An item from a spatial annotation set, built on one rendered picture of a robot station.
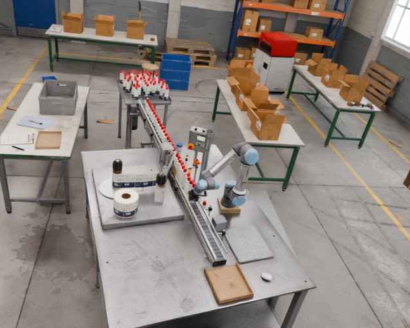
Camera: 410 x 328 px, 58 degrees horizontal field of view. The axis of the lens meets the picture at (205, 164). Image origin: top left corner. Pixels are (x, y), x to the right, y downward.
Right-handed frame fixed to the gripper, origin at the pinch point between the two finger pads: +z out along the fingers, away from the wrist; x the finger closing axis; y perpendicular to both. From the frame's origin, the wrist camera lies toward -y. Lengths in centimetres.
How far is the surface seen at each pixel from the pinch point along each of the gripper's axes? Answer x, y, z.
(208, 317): 95, 0, 28
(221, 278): 73, 3, -30
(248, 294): 89, -8, -43
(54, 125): -143, 109, 98
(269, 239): 48, -53, -15
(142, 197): -12.2, 41.2, 13.3
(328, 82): -257, -368, 155
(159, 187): -11.4, 30.4, -8.7
